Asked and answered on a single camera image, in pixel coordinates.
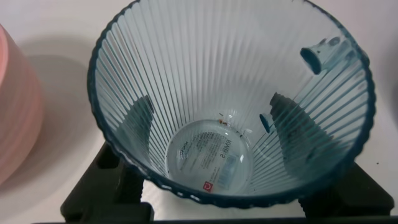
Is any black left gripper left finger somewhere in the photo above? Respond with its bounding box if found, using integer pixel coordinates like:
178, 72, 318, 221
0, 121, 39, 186
60, 95, 155, 223

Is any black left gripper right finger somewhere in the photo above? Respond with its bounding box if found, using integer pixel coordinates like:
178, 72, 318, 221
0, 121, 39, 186
268, 91, 396, 219

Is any clear blue ribbed cup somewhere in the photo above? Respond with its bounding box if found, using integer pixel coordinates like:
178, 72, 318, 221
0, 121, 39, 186
86, 0, 377, 210

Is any pink plastic bowl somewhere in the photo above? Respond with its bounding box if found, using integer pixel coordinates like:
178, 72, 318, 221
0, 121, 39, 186
0, 24, 45, 188

